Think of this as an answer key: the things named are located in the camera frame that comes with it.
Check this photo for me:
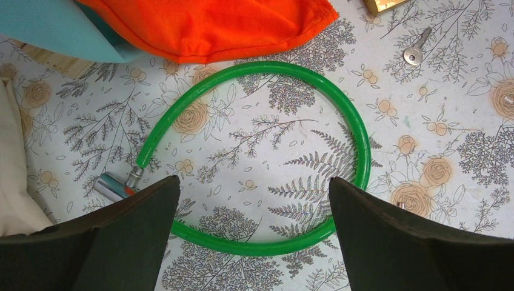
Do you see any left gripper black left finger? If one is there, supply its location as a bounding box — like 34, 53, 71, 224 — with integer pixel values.
1, 176, 180, 290

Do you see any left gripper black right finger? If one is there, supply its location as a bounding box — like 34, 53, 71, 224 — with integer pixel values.
329, 177, 513, 290

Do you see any green cable lock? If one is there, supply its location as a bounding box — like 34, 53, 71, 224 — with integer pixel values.
93, 61, 372, 257

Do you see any small silver key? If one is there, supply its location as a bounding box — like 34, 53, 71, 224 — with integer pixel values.
403, 27, 432, 65

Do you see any brass padlock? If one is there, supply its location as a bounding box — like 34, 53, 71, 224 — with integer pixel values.
363, 0, 409, 16

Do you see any beige crumpled cloth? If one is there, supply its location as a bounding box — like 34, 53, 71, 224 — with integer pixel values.
1, 78, 53, 236

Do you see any wooden clothes rack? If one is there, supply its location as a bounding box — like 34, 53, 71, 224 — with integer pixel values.
11, 39, 95, 79

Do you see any orange t-shirt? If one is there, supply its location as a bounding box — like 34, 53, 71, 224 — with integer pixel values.
84, 1, 339, 64

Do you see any teal t-shirt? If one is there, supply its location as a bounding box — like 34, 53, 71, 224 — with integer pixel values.
1, 0, 144, 63

